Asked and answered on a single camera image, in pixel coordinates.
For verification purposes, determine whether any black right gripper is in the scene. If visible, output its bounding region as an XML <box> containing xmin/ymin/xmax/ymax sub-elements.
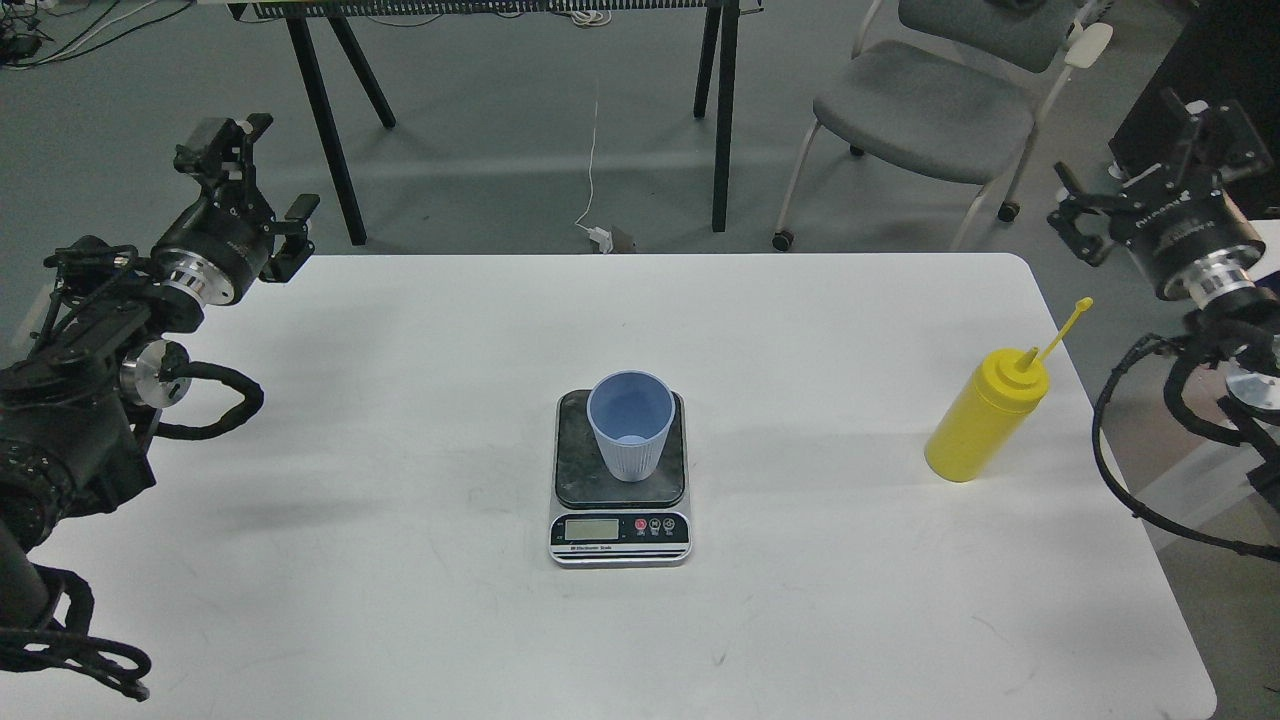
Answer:
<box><xmin>1047</xmin><ymin>88</ymin><xmax>1276</xmax><ymax>304</ymax></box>

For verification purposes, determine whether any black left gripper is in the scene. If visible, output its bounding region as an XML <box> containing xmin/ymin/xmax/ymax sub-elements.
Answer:
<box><xmin>152</xmin><ymin>113</ymin><xmax>321</xmax><ymax>306</ymax></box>

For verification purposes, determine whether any yellow squeeze seasoning bottle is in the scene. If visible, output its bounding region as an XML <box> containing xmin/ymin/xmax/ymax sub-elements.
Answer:
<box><xmin>924</xmin><ymin>297</ymin><xmax>1094</xmax><ymax>483</ymax></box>

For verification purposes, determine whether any blue ribbed plastic cup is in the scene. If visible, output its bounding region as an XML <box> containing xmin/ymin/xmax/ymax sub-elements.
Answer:
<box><xmin>586</xmin><ymin>370</ymin><xmax>677</xmax><ymax>483</ymax></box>

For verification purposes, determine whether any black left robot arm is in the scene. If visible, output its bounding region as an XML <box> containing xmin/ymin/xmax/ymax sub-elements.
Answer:
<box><xmin>1</xmin><ymin>113</ymin><xmax>319</xmax><ymax>701</ymax></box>

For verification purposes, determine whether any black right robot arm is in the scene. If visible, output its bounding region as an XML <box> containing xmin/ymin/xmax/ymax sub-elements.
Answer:
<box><xmin>1047</xmin><ymin>88</ymin><xmax>1279</xmax><ymax>562</ymax></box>

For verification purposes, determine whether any silver digital kitchen scale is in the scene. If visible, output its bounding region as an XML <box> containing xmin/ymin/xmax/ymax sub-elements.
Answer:
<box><xmin>547</xmin><ymin>389</ymin><xmax>692</xmax><ymax>568</ymax></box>

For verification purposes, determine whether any white side table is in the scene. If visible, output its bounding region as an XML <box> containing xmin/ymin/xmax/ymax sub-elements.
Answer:
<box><xmin>1247</xmin><ymin>219</ymin><xmax>1280</xmax><ymax>295</ymax></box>

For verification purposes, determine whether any black cabinet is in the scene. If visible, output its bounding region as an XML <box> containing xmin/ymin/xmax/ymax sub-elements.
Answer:
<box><xmin>1108</xmin><ymin>1</ymin><xmax>1279</xmax><ymax>176</ymax></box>

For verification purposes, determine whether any grey office chair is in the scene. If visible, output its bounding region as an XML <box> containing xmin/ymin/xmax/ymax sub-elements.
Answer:
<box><xmin>772</xmin><ymin>1</ymin><xmax>1114</xmax><ymax>252</ymax></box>

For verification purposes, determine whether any black-legged background table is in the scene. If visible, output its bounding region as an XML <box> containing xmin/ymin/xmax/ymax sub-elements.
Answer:
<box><xmin>227</xmin><ymin>0</ymin><xmax>767</xmax><ymax>247</ymax></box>

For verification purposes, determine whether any floor cable bundle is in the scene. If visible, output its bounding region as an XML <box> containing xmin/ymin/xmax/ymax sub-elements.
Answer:
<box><xmin>0</xmin><ymin>0</ymin><xmax>196</xmax><ymax>70</ymax></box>

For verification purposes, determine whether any white charger cable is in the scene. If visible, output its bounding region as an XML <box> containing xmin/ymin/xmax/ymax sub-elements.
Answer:
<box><xmin>573</xmin><ymin>79</ymin><xmax>637</xmax><ymax>254</ymax></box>

